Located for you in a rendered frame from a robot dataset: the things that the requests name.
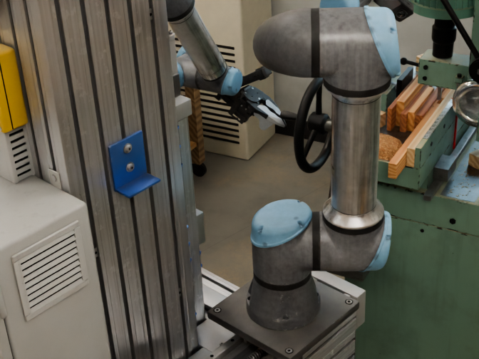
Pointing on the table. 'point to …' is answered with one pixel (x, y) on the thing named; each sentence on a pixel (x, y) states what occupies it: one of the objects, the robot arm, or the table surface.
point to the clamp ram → (403, 80)
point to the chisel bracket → (442, 70)
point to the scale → (438, 120)
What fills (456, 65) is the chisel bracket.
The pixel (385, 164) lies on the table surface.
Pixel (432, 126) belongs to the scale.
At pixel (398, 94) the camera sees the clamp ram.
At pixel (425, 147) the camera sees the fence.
